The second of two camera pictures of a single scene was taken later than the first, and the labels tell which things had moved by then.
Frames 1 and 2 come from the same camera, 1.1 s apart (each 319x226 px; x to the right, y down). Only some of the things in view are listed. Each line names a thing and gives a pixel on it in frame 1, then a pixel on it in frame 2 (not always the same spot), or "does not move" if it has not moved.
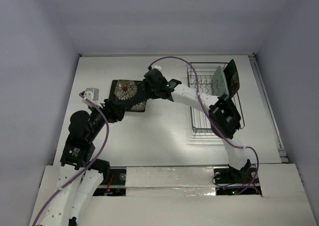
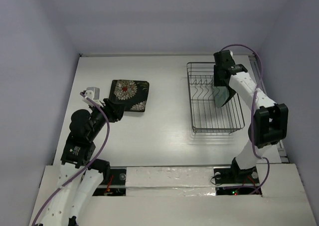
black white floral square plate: x=132 y=93 does not move
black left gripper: x=114 y=111 does not move
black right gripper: x=150 y=84 → x=222 y=80
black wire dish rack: x=200 y=78 does not move
